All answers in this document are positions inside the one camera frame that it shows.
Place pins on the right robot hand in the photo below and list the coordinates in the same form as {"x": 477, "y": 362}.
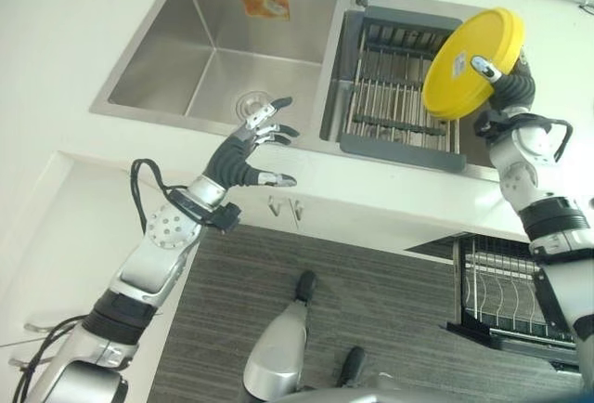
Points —
{"x": 514, "y": 87}

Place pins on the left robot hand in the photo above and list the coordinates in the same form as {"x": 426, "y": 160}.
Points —
{"x": 232, "y": 160}

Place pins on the yellow round plate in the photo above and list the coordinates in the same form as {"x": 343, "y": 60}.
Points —
{"x": 471, "y": 63}

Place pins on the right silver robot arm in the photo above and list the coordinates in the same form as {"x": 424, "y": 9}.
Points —
{"x": 538, "y": 198}

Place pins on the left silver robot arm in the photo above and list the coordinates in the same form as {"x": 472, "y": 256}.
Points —
{"x": 130, "y": 291}

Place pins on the round sink drain strainer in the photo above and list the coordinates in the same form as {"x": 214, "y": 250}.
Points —
{"x": 249, "y": 102}

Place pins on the stainless steel sink basin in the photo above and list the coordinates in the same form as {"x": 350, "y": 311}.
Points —
{"x": 223, "y": 45}

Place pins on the dark robot foot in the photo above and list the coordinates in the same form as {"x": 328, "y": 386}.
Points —
{"x": 351, "y": 366}
{"x": 306, "y": 285}

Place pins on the orange sticker label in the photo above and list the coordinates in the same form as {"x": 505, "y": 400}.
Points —
{"x": 265, "y": 1}

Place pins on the silver robot leg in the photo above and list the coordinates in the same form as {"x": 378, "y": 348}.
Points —
{"x": 277, "y": 347}

